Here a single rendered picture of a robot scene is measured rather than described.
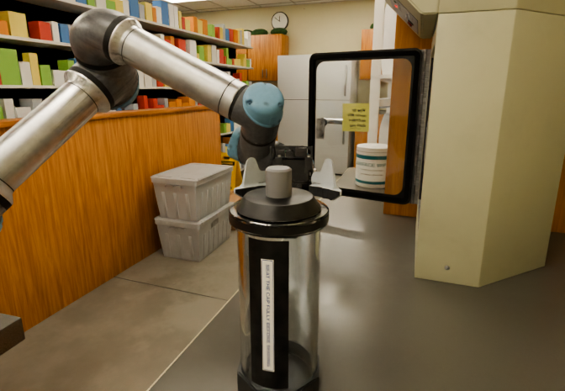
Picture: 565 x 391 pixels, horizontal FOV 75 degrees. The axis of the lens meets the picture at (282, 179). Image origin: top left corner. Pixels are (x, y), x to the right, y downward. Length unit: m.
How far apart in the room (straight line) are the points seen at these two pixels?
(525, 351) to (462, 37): 0.48
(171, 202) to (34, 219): 0.92
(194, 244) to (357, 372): 2.47
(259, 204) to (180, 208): 2.54
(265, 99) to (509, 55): 0.40
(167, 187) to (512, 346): 2.54
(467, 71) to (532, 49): 0.11
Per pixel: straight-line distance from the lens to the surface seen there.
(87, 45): 0.86
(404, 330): 0.63
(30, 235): 2.46
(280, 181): 0.38
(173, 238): 3.02
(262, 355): 0.44
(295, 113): 5.86
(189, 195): 2.81
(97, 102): 0.92
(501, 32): 0.71
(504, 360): 0.62
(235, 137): 0.80
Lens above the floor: 1.29
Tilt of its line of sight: 14 degrees down
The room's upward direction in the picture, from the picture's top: straight up
